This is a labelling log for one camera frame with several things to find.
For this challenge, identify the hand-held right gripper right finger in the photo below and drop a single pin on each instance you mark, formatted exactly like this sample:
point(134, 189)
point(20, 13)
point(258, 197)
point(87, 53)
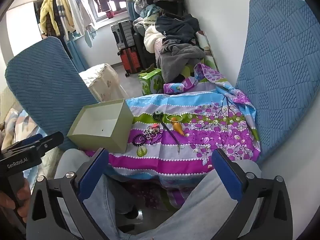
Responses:
point(228, 176)

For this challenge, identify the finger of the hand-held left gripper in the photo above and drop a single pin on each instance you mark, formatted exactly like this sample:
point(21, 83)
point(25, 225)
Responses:
point(47, 142)
point(23, 141)

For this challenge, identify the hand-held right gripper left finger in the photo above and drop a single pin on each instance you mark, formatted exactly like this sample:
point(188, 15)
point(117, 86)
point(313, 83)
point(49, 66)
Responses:
point(93, 173)

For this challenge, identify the white cardboard box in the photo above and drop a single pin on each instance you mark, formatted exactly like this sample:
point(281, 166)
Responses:
point(100, 125)

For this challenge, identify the orange round bead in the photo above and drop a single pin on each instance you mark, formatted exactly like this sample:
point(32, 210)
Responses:
point(178, 128)

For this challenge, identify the green leaf hair clip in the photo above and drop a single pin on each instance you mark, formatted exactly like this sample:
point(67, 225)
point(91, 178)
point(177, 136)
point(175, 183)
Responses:
point(157, 116)

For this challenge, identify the person's left hand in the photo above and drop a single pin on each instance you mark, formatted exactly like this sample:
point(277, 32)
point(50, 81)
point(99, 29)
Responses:
point(27, 191)

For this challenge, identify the patterned bedding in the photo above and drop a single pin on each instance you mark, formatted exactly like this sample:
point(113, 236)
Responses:
point(15, 122)

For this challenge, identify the person's left leg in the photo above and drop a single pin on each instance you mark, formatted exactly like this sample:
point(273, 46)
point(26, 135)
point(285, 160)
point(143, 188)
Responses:
point(112, 195)

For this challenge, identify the floral printed cloth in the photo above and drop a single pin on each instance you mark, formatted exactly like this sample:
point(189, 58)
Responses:
point(175, 160)

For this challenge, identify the blue covered chair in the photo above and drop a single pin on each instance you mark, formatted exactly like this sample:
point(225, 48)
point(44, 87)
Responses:
point(45, 85)
point(280, 67)

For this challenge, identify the cream lace cover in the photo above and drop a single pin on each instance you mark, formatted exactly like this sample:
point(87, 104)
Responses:
point(100, 80)

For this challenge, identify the green printed carton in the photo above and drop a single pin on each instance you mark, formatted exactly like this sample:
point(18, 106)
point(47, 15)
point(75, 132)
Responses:
point(150, 82)

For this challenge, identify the lime green stool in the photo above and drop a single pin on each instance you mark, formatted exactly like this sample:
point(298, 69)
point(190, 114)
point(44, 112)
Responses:
point(191, 70)

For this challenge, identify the light blue hanging garment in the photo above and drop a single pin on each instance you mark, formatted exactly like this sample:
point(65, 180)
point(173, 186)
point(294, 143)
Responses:
point(90, 37)

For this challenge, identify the red suitcase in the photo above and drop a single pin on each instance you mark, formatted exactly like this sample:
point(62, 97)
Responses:
point(130, 60)

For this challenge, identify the leaning mirror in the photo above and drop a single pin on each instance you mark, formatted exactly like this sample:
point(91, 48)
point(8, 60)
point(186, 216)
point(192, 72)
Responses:
point(210, 52)

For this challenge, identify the black suitcase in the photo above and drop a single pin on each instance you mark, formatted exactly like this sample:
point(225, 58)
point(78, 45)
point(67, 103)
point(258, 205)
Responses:
point(141, 52)

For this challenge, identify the yellow hanging jacket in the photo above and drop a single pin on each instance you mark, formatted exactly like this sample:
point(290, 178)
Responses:
point(47, 12)

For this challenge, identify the grey fleece garment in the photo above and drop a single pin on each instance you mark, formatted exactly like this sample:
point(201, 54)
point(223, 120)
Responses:
point(175, 57)

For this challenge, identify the grey suitcase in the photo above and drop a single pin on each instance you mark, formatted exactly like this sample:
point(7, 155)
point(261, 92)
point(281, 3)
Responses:
point(122, 33)

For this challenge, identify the white hanging shirt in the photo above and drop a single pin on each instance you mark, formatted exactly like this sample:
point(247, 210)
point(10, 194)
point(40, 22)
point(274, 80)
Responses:
point(80, 12)

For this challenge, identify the pink garment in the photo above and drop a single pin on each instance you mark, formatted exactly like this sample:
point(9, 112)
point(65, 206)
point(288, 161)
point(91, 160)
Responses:
point(158, 50)

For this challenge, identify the white duvet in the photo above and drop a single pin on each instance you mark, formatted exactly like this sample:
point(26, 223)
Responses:
point(152, 38)

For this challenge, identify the dark blue jacket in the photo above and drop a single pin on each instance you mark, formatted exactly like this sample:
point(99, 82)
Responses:
point(175, 28)

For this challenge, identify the pile of mixed clothes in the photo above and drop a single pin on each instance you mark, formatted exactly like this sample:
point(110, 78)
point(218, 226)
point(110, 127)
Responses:
point(152, 5)

